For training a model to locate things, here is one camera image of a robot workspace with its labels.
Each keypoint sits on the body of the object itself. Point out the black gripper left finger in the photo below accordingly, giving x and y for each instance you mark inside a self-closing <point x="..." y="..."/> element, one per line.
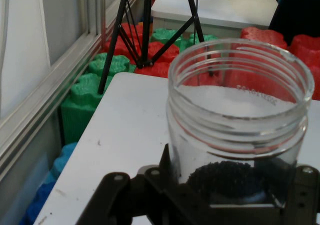
<point x="150" y="197"/>

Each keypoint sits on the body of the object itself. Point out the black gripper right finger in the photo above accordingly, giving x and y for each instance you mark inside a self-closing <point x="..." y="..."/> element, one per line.
<point x="305" y="197"/>

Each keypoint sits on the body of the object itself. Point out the black seeds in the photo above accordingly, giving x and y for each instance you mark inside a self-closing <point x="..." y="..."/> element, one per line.
<point x="225" y="177"/>

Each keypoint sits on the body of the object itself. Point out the clear plastic jar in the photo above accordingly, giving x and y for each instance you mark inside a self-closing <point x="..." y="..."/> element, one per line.
<point x="190" y="115"/>

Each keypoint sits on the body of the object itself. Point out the blue foam block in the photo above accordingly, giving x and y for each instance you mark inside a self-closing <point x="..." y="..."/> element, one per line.
<point x="47" y="180"/>

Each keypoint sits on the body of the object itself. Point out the large red foam block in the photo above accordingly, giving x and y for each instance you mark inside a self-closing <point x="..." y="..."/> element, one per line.
<point x="307" y="55"/>

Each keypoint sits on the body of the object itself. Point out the red foam puzzle mat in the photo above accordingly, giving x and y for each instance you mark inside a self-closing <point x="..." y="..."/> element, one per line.
<point x="160" y="52"/>

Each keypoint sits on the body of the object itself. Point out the black tripod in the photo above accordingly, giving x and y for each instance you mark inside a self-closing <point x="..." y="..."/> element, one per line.
<point x="147" y="35"/>

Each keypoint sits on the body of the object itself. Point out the large black background object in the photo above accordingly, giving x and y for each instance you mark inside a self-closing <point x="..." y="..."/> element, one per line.
<point x="297" y="10"/>

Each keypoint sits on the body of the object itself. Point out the white background table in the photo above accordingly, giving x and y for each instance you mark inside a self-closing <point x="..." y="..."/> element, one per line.
<point x="220" y="7"/>

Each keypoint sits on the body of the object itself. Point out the aluminium wall rail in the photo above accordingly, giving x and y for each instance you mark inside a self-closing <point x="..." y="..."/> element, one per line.
<point x="37" y="102"/>

